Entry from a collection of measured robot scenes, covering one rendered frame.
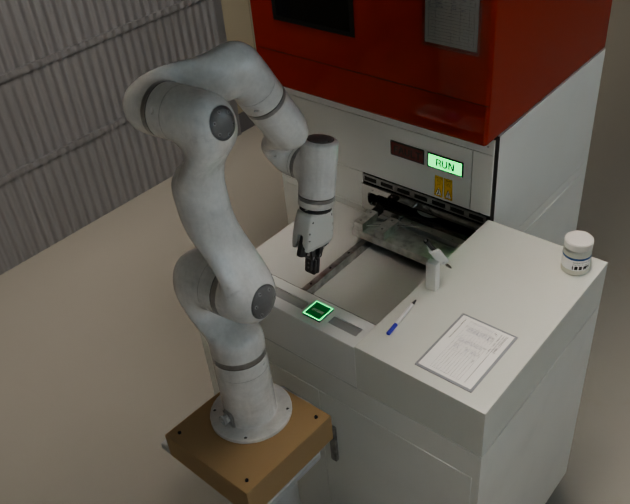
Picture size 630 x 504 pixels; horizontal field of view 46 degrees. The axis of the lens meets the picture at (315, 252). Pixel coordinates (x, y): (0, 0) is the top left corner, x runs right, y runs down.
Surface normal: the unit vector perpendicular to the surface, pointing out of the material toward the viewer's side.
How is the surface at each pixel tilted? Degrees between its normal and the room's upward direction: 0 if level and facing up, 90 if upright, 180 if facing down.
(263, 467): 4
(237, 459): 4
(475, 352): 0
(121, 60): 90
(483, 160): 90
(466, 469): 90
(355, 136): 90
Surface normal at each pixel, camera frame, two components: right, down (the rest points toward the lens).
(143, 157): 0.75, 0.35
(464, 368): -0.08, -0.79
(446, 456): -0.64, 0.51
